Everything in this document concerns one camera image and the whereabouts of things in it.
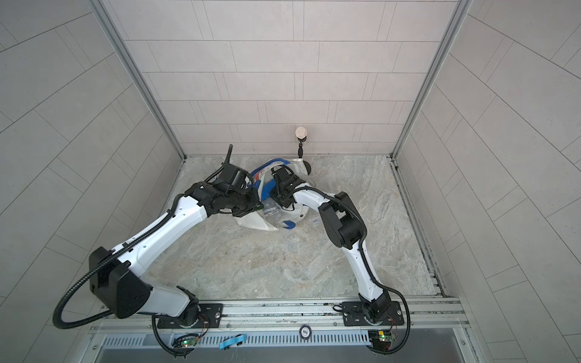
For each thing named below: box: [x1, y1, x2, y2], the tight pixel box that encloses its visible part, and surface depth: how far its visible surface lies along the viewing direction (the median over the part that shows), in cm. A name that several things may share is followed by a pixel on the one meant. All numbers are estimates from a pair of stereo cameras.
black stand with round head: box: [295, 126, 311, 176], surface depth 93 cm
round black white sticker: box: [298, 324, 313, 340], surface depth 70 cm
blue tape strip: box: [219, 333, 249, 351], surface depth 67 cm
